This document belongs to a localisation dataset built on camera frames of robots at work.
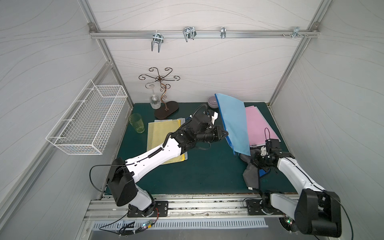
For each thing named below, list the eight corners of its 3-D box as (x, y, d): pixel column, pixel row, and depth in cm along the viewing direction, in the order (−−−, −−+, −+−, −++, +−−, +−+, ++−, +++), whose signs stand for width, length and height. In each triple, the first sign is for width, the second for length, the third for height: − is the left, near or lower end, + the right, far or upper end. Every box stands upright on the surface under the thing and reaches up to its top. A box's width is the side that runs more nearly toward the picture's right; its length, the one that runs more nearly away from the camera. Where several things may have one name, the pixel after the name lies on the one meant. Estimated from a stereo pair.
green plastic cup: (132, 130, 106) (126, 119, 96) (138, 123, 110) (132, 112, 100) (142, 134, 104) (136, 123, 94) (148, 127, 108) (143, 115, 98)
